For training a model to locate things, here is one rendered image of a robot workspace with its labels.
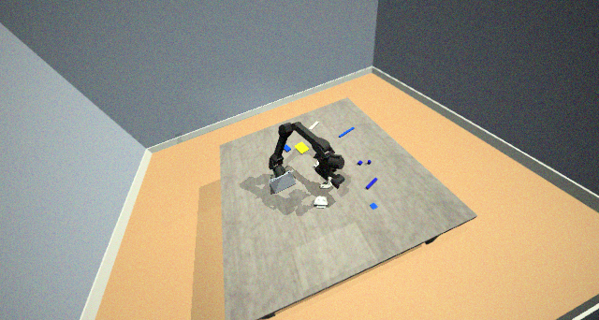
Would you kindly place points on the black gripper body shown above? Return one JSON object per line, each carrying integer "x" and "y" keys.
{"x": 328, "y": 171}

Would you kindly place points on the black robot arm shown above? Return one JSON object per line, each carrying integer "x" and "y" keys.
{"x": 319, "y": 145}

